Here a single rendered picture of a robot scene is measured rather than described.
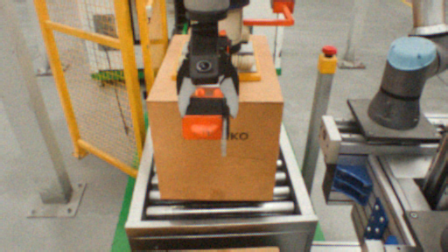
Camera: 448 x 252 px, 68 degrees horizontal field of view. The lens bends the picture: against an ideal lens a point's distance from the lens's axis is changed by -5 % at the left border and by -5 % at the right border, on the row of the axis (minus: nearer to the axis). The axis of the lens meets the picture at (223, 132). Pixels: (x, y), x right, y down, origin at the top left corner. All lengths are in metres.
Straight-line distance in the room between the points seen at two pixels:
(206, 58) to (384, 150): 0.71
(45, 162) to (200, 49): 1.70
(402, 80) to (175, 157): 0.70
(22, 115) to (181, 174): 1.10
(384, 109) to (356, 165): 0.19
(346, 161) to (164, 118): 0.57
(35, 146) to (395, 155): 1.77
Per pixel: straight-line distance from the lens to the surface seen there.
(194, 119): 0.63
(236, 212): 1.41
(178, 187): 1.21
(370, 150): 1.10
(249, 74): 1.11
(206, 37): 0.58
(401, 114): 1.06
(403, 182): 1.04
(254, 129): 1.05
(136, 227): 1.29
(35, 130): 2.05
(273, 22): 1.26
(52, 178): 2.24
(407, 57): 1.00
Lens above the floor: 1.57
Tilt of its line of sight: 34 degrees down
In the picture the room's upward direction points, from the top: straight up
